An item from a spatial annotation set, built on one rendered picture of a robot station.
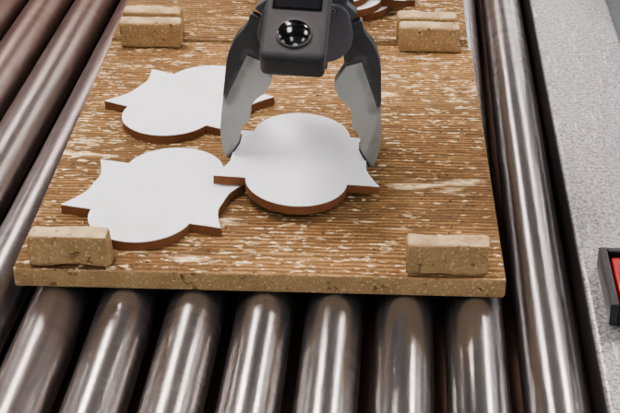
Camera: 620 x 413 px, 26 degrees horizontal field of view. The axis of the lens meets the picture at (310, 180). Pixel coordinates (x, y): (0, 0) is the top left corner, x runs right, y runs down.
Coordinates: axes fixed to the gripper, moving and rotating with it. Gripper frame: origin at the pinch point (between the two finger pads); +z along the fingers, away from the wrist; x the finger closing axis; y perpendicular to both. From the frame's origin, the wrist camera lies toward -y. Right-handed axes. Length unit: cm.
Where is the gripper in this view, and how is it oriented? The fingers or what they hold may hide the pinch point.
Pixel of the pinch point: (299, 158)
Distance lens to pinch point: 106.8
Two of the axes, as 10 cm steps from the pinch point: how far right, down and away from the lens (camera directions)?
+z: -0.5, 9.0, 4.4
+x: -10.0, -0.7, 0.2
